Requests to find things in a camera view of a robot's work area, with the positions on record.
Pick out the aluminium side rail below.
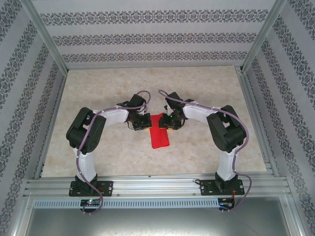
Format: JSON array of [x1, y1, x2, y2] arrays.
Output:
[[240, 71, 280, 177], [33, 71, 68, 179]]

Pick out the aluminium mounting rail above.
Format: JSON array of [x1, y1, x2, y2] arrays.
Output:
[[23, 173, 293, 197]]

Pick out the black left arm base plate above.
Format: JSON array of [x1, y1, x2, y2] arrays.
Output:
[[68, 180, 114, 198]]

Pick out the red paper sheet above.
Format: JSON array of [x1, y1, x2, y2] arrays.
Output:
[[148, 113, 171, 149]]

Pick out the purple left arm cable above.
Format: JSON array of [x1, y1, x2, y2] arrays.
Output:
[[76, 90, 152, 216]]

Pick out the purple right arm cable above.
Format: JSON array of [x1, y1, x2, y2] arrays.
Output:
[[157, 89, 253, 214]]

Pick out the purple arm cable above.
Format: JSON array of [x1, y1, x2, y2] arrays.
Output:
[[76, 90, 152, 216], [157, 89, 253, 214]]

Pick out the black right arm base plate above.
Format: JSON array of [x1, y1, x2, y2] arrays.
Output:
[[199, 178, 245, 197]]

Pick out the grey metal sheet panel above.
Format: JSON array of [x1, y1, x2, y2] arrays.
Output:
[[23, 196, 302, 236]]

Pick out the grey slotted cable duct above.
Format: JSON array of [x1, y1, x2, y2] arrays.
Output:
[[33, 198, 220, 208]]

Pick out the aluminium frame post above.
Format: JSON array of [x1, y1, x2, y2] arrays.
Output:
[[23, 0, 69, 72], [242, 0, 288, 72]]

